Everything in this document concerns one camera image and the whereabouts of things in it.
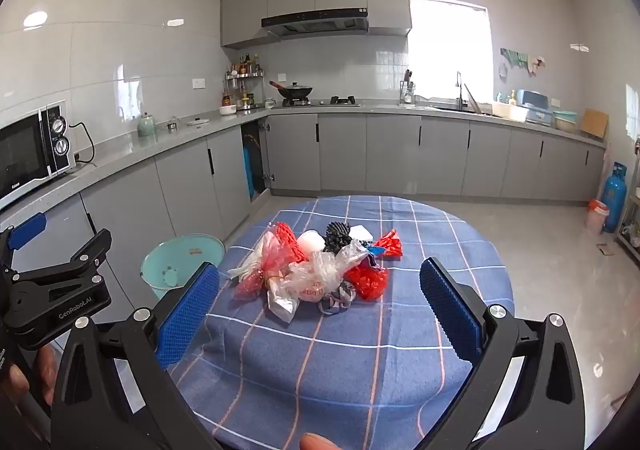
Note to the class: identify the green basin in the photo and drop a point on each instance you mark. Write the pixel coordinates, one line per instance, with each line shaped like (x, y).
(566, 119)

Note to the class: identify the small metal cup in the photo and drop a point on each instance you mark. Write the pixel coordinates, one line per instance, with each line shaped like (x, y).
(173, 126)

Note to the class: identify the blue gas cylinder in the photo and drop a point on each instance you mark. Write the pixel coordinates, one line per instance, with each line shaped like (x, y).
(248, 169)
(614, 195)

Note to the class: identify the black range hood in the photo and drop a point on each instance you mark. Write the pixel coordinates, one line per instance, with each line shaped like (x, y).
(315, 22)

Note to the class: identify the white bowl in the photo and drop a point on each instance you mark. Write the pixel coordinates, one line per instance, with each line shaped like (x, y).
(227, 110)

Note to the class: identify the black white patterned wrapper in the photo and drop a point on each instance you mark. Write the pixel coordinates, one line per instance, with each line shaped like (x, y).
(337, 302)

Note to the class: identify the bright window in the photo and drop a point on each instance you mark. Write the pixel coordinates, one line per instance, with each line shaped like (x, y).
(450, 49)

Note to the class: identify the white basin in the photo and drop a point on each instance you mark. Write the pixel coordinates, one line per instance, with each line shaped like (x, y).
(510, 111)

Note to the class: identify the silver black microwave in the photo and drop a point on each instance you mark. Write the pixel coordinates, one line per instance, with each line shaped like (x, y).
(25, 149)

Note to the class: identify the hanging cloths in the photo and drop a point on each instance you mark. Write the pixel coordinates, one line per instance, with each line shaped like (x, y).
(517, 58)

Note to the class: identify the wooden cutting board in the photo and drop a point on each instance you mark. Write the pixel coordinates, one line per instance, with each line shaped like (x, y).
(594, 123)

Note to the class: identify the teal plastic bin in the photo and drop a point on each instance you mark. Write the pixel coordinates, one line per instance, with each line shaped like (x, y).
(170, 255)

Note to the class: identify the blue storage box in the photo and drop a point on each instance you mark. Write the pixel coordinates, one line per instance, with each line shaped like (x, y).
(536, 104)

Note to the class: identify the pot lid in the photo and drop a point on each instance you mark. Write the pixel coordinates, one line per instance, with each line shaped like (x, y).
(197, 121)

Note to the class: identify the metal spice rack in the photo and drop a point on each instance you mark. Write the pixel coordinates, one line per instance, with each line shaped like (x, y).
(245, 74)

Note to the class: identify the red orange plastic bag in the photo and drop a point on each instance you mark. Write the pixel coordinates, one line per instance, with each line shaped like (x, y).
(392, 247)

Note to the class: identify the person's right hand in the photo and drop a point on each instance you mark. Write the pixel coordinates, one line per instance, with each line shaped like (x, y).
(320, 442)

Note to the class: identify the green teapot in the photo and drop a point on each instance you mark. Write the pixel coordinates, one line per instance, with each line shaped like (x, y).
(146, 125)

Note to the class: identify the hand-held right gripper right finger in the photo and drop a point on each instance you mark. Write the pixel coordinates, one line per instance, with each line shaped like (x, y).
(450, 310)

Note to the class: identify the pink clear plastic bag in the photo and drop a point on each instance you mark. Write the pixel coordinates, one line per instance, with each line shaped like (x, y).
(260, 270)

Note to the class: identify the white sponge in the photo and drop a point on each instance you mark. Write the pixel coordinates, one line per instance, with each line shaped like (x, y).
(361, 232)

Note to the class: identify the person's left hand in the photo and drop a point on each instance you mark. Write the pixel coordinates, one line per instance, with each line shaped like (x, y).
(47, 375)

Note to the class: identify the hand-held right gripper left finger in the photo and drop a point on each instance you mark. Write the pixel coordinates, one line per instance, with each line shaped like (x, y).
(187, 315)

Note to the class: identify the knife holder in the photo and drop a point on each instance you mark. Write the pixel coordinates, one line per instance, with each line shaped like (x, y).
(407, 89)

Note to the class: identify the silver foil bag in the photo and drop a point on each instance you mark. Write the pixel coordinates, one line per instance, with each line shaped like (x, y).
(280, 305)

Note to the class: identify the grey kitchen base cabinets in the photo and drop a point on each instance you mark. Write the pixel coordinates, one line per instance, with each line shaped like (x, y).
(390, 154)

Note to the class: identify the blue plaid tablecloth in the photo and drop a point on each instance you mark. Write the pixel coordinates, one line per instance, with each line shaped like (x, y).
(350, 370)

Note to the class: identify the white striped paper cup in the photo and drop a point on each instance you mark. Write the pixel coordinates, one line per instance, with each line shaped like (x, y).
(310, 242)

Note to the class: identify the pink bucket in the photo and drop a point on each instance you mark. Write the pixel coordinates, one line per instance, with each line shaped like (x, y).
(597, 217)

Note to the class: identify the metal storage rack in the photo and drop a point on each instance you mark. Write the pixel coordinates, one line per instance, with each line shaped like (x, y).
(631, 230)

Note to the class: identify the gas stove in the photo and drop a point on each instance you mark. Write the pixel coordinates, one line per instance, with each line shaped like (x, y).
(320, 102)

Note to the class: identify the black mesh net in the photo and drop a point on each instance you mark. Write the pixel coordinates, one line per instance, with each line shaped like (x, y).
(337, 235)

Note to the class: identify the red mesh net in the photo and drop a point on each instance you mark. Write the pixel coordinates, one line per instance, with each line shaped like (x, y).
(289, 237)

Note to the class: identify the black wok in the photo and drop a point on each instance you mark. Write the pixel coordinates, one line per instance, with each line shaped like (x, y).
(295, 90)

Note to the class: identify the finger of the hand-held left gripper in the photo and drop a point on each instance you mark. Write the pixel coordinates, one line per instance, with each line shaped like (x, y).
(27, 230)
(75, 262)

